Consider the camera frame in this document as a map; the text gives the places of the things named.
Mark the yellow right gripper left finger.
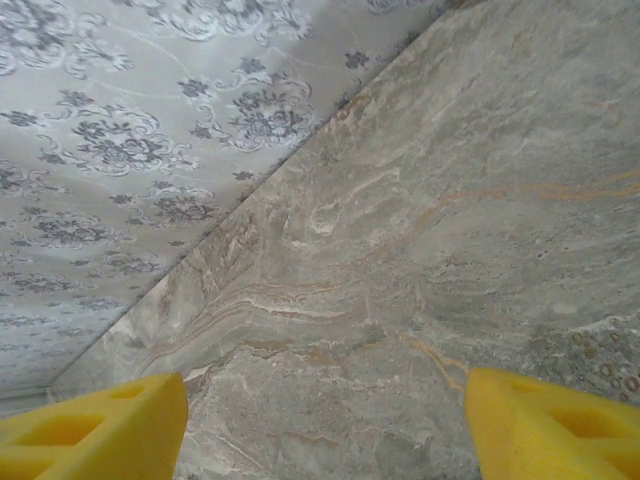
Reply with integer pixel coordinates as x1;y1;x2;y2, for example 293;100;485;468
0;372;190;480

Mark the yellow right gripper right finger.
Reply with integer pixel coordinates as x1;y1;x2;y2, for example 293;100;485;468
464;367;640;480

